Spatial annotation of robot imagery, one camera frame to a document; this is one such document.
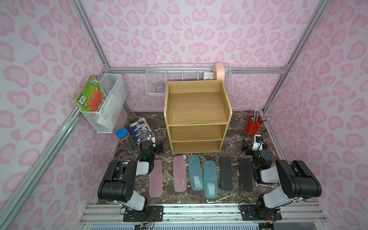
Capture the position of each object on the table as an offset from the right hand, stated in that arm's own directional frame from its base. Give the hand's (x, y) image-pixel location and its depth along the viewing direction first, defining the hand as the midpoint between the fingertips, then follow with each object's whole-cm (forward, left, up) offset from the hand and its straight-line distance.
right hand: (251, 137), depth 89 cm
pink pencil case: (-24, +58, -9) cm, 63 cm away
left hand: (+1, +63, -3) cm, 63 cm away
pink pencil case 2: (-24, +44, -9) cm, 51 cm away
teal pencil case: (-19, +35, -10) cm, 41 cm away
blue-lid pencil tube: (-4, +76, +9) cm, 77 cm away
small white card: (+31, +27, +24) cm, 47 cm away
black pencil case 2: (-20, +5, -12) cm, 23 cm away
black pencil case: (-19, +16, -10) cm, 27 cm away
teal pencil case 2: (-23, +26, -11) cm, 36 cm away
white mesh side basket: (+21, +84, +24) cm, 90 cm away
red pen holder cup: (+14, -6, -5) cm, 16 cm away
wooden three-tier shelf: (+1, +34, +20) cm, 39 cm away
